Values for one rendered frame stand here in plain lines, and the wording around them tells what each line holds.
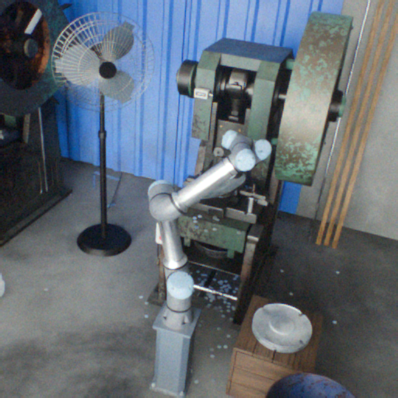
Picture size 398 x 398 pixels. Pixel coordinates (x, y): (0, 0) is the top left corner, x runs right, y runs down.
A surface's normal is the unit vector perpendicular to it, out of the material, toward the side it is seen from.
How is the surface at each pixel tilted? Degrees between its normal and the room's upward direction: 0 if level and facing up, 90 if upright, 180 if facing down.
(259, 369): 90
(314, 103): 74
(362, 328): 0
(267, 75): 45
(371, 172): 90
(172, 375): 90
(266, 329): 0
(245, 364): 90
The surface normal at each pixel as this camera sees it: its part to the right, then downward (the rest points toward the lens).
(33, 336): 0.08, -0.85
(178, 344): -0.28, 0.48
